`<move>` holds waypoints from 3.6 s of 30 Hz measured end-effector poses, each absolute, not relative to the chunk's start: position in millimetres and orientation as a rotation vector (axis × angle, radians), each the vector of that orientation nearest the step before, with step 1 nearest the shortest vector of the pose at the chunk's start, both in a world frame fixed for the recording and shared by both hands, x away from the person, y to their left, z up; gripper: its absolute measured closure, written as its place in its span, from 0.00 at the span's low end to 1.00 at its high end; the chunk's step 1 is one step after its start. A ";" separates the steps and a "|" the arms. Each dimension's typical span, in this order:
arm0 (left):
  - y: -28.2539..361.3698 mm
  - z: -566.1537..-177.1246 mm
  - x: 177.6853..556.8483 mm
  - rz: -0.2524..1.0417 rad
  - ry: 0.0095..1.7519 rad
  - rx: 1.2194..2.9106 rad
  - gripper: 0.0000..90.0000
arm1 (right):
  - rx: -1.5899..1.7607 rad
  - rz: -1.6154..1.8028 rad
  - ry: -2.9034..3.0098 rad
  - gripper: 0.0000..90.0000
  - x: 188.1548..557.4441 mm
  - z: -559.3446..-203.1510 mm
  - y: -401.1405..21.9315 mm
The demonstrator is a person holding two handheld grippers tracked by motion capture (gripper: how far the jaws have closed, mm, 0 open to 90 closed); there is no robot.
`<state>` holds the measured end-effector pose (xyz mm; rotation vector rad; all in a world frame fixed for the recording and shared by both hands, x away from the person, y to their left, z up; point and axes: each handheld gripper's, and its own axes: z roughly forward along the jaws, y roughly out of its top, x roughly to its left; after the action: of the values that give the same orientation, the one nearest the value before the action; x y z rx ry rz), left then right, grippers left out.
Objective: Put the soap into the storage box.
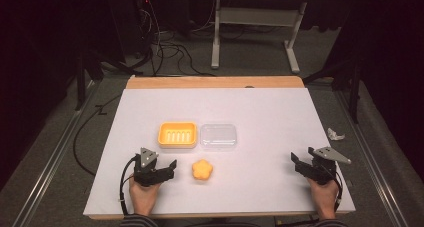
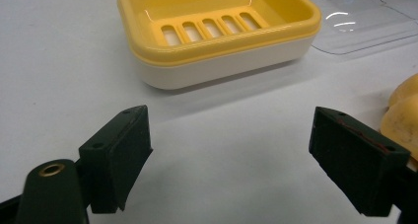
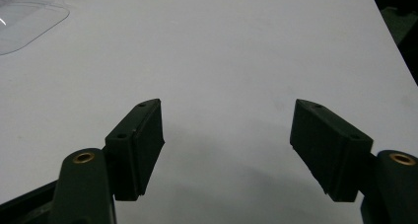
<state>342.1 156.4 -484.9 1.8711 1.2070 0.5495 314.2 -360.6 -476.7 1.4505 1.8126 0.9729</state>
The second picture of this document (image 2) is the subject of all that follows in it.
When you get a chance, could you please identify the yellow and white soap dish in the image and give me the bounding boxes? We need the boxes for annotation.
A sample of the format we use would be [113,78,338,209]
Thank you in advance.
[116,0,322,91]

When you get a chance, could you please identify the clear plastic lid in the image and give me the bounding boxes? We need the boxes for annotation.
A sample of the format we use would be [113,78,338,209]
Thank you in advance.
[295,0,418,56]

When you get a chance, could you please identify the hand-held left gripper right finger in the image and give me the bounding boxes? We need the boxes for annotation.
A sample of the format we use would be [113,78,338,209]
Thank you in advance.
[308,106,412,218]

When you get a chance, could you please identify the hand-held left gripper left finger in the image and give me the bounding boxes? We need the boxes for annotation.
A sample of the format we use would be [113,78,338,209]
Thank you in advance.
[78,105,154,215]

